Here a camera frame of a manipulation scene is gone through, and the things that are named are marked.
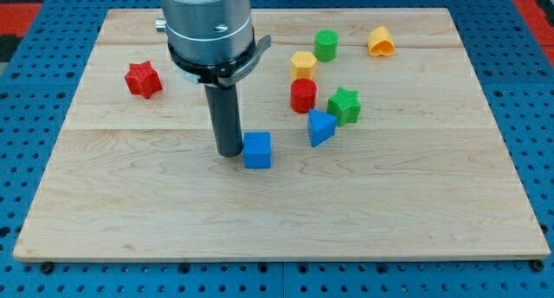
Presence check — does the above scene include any blue triangle block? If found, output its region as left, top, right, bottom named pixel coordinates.
left=307, top=109, right=338, bottom=147

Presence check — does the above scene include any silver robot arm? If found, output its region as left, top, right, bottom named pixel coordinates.
left=160, top=0, right=272, bottom=88

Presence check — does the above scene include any green star block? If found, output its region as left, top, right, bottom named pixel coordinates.
left=326, top=87, right=362, bottom=126

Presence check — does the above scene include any red star block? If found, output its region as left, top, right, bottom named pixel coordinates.
left=125, top=61, right=163, bottom=100

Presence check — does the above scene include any blue cube block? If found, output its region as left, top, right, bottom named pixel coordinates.
left=243, top=132, right=272, bottom=169

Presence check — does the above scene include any red cylinder block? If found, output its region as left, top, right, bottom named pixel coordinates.
left=290, top=78, right=318, bottom=113

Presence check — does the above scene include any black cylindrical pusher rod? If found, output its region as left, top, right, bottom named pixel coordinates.
left=204, top=85, right=243, bottom=158

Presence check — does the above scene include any yellow hexagon block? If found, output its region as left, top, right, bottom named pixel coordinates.
left=290, top=51, right=318, bottom=80

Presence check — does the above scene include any wooden board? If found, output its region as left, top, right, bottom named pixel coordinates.
left=13, top=8, right=551, bottom=262

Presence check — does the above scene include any green cylinder block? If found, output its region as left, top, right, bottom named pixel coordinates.
left=313, top=29, right=339, bottom=62

